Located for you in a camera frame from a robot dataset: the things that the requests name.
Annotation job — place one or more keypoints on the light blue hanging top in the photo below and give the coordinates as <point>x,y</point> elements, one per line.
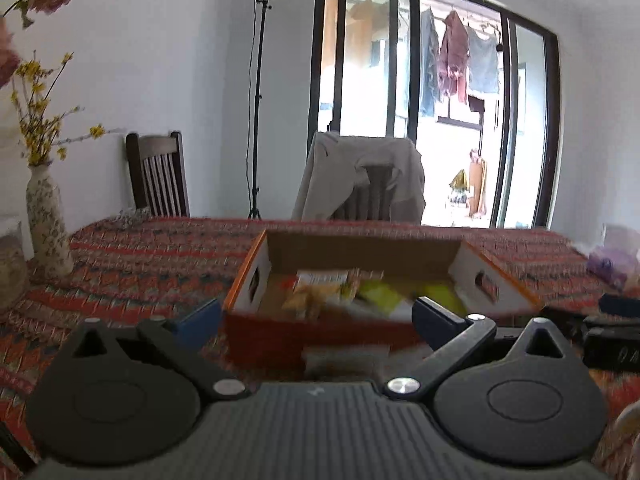
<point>485,62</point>

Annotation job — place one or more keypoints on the wooden balcony cabinet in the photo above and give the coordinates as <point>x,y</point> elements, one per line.
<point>478,185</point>

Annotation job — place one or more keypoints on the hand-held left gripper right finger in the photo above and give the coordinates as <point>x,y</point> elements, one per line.
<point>435,317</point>

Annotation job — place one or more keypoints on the glass jar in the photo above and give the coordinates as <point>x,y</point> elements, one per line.
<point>11,270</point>

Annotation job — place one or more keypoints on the purple tissue pack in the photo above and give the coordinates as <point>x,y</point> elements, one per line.
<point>612,260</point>

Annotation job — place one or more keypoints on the dark hanging shorts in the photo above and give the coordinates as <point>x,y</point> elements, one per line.
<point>476,104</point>

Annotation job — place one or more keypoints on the floor lamp on tripod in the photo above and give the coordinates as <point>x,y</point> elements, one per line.
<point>257,100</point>

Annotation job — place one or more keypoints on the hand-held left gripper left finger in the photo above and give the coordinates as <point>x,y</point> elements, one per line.
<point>197,325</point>

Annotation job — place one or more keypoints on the yellow flower branches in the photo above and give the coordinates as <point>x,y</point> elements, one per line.
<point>37,120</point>

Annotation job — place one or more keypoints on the beige hanging garment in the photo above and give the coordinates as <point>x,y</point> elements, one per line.
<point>362,30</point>

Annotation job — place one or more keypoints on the black sliding door frame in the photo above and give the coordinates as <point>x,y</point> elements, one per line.
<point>412,110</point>

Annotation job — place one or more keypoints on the patterned red tablecloth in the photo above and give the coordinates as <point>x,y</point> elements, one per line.
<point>150,260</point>

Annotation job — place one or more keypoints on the floral ceramic vase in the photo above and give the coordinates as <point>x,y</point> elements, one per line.
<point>47,225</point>

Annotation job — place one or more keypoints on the orange cardboard box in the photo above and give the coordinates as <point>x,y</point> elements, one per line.
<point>270,350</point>

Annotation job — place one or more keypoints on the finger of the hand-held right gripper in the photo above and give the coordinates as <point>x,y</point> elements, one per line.
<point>565,322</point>
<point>620,305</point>

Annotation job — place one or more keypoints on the clear cracker packet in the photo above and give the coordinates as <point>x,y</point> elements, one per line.
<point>312,295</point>

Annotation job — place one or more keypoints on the person's right forearm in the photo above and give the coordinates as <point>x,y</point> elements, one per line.
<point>627,435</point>

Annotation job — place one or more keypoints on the small floral box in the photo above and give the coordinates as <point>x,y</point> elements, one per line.
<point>132,215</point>

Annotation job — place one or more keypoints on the green white bar packet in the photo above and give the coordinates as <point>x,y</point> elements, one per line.
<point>442,300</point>
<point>382,296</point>

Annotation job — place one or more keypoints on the yellow bag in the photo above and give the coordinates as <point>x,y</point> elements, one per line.
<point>459,180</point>

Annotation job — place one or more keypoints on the dark wooden chair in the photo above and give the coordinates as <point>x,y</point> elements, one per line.
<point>155,175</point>

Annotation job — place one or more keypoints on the jacket-covered wooden chair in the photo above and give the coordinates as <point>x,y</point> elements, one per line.
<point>370,195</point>

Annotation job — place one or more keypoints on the maroon hanging shirt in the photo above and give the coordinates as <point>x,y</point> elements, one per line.
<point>452,55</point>

